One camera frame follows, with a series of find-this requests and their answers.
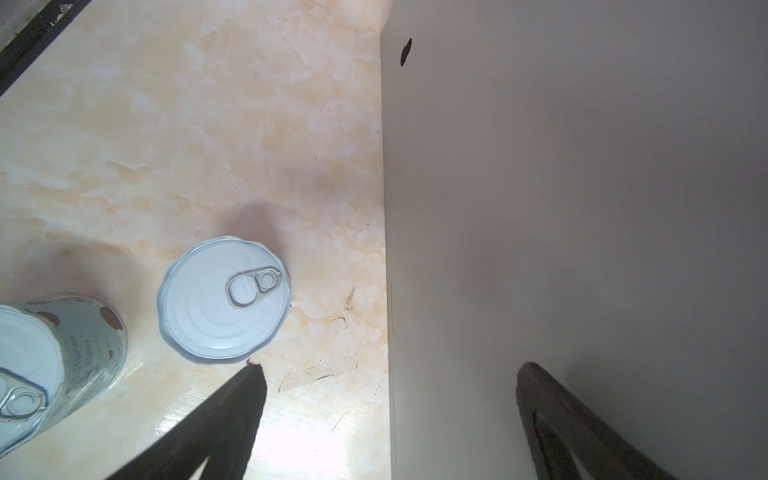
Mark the teal labelled can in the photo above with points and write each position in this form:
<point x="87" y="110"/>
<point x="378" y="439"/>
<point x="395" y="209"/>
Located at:
<point x="57" y="353"/>

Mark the grey metal cabinet box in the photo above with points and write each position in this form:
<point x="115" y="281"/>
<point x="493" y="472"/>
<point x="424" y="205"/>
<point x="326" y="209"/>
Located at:
<point x="583" y="185"/>

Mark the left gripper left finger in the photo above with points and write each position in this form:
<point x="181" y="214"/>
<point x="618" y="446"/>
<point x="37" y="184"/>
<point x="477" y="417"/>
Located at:
<point x="216" y="438"/>

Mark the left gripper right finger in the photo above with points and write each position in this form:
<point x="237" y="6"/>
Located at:
<point x="567" y="440"/>

